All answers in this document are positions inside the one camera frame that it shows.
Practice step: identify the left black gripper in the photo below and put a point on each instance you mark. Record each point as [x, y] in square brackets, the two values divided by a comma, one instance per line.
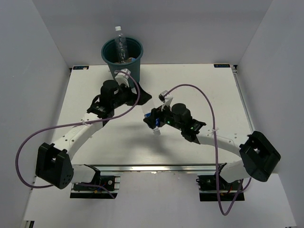
[133, 97]

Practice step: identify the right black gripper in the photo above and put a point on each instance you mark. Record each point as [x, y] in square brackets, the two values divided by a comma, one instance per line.
[158, 113]

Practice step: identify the blue label crushed bottle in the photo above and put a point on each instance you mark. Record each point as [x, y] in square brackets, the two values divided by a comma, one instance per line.
[146, 109]

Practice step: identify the clear plastic bottle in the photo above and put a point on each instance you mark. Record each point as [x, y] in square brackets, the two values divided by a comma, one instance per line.
[121, 45]

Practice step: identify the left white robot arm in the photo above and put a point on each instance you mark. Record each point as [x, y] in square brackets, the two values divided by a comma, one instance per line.
[54, 160]

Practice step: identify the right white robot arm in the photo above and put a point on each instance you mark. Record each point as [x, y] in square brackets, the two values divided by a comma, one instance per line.
[258, 157]

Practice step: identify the left blue table label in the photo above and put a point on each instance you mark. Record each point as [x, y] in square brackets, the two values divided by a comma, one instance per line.
[80, 67]

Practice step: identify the blue table label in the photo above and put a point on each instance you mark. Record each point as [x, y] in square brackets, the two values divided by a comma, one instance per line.
[80, 67]
[221, 65]

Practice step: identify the right blue table label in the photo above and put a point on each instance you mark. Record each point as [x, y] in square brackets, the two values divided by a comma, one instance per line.
[221, 65]

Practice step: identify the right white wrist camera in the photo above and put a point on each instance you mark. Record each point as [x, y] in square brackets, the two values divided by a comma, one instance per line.
[166, 99]

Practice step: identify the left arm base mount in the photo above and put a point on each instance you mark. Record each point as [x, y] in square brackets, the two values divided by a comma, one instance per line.
[99, 186]

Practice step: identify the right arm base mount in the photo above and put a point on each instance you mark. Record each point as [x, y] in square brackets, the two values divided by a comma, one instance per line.
[208, 191]

